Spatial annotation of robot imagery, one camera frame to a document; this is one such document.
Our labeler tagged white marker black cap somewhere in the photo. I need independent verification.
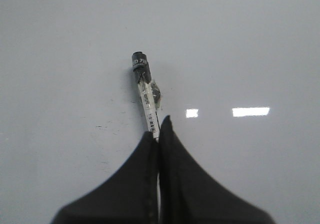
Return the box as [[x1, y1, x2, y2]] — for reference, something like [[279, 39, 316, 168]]
[[132, 51, 161, 223]]

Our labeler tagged white whiteboard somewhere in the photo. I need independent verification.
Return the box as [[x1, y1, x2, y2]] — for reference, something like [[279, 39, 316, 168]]
[[0, 0, 320, 223]]

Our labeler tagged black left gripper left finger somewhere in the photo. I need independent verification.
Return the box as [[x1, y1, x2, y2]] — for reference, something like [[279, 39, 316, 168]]
[[52, 132, 159, 223]]

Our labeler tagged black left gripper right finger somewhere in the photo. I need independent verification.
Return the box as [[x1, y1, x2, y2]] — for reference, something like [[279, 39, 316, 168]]
[[159, 116, 274, 223]]

